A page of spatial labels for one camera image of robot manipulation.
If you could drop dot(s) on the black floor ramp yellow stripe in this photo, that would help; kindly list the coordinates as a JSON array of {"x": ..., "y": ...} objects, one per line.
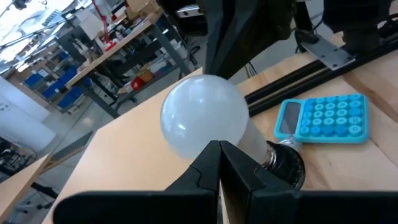
[{"x": 71, "y": 149}]

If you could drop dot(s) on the orange box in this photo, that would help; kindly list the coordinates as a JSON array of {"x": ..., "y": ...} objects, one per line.
[{"x": 146, "y": 76}]

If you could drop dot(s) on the red bin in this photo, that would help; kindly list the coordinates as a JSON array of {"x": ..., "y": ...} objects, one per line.
[{"x": 137, "y": 84}]

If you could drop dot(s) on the silver metal bracket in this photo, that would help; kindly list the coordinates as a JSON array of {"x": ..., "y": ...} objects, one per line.
[{"x": 329, "y": 54}]

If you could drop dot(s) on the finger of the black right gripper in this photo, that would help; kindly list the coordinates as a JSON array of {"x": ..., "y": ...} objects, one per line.
[{"x": 242, "y": 31}]

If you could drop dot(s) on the clear lightbulb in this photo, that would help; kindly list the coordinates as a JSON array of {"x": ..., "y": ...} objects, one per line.
[{"x": 290, "y": 143}]

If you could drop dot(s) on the white frosted lightbulb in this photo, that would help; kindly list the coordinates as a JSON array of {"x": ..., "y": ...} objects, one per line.
[{"x": 202, "y": 115}]

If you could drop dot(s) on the teal calculator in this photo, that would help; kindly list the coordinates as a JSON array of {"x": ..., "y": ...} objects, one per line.
[{"x": 329, "y": 118}]

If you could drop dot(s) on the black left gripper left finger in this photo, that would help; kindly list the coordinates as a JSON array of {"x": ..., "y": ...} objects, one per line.
[{"x": 199, "y": 186}]

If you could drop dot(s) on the red desk lamp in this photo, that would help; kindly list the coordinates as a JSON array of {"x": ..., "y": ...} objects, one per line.
[{"x": 109, "y": 46}]

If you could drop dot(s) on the wood top black workbench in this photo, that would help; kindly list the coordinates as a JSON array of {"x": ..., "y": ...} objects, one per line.
[{"x": 93, "y": 70}]

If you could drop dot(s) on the smooth tan tabletop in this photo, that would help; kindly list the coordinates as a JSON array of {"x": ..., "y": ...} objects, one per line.
[{"x": 124, "y": 149}]

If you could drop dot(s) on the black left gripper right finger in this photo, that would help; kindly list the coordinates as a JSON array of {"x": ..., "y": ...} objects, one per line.
[{"x": 245, "y": 193}]

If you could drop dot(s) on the blue storage bin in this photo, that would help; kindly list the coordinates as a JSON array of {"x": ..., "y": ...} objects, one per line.
[
  {"x": 59, "y": 84},
  {"x": 32, "y": 80},
  {"x": 71, "y": 98}
]

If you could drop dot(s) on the long black table rail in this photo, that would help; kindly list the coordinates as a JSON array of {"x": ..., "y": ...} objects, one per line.
[{"x": 280, "y": 93}]

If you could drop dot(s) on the cardboard box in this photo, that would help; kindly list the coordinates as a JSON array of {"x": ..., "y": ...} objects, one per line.
[{"x": 140, "y": 6}]

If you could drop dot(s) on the light wood side table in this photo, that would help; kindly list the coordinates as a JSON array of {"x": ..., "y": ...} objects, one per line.
[{"x": 15, "y": 189}]

